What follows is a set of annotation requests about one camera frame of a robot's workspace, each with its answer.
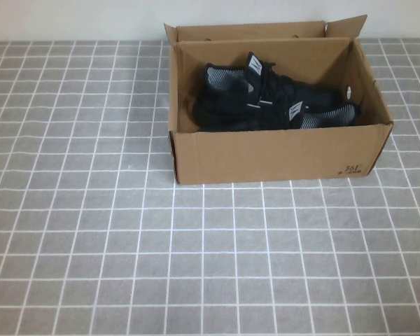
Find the black sneaker with white insole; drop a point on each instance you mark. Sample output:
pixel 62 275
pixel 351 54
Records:
pixel 322 117

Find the brown cardboard shoe box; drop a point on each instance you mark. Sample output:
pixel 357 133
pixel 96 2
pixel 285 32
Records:
pixel 266 157

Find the black sneaker with AXM print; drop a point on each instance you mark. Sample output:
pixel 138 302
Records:
pixel 231 91

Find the grey checkered tablecloth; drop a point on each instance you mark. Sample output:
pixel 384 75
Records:
pixel 126 245

